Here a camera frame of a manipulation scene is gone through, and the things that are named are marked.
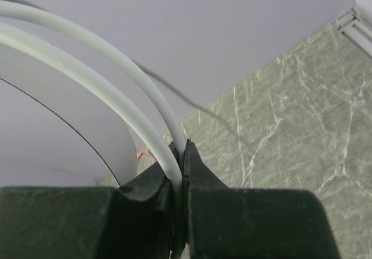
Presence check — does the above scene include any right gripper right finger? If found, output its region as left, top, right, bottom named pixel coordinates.
left=183, top=139, right=228, bottom=189

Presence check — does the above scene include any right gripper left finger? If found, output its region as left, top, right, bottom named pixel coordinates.
left=117, top=141, right=180, bottom=212

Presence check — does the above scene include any white headset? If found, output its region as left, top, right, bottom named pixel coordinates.
left=1, top=0, right=187, bottom=258

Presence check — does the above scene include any pink headset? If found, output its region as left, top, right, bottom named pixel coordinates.
left=137, top=151, right=156, bottom=164

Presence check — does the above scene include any right side aluminium rail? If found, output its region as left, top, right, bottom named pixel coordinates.
left=334, top=8, right=371, bottom=58

